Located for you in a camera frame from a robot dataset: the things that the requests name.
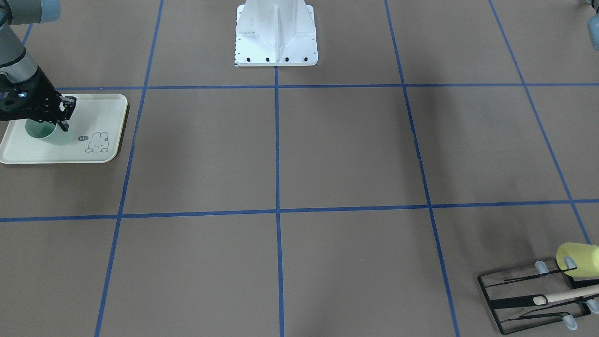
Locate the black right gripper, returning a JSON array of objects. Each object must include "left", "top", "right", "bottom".
[{"left": 0, "top": 70, "right": 77, "bottom": 132}]

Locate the pale green cup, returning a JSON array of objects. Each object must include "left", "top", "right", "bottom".
[{"left": 24, "top": 119, "right": 77, "bottom": 147}]

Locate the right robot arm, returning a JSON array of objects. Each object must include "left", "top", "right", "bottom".
[{"left": 0, "top": 0, "right": 77, "bottom": 132}]

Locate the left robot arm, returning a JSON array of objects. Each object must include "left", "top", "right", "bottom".
[{"left": 584, "top": 0, "right": 599, "bottom": 51}]

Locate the cream serving tray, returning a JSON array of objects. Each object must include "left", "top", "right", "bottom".
[{"left": 0, "top": 94, "right": 129, "bottom": 165}]

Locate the yellow cup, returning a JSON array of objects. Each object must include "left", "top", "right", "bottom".
[{"left": 556, "top": 242, "right": 599, "bottom": 278}]

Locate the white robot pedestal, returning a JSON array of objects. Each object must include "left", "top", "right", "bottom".
[{"left": 234, "top": 0, "right": 319, "bottom": 67}]

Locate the black wire cup rack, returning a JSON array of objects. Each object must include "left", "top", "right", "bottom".
[{"left": 477, "top": 258, "right": 599, "bottom": 335}]

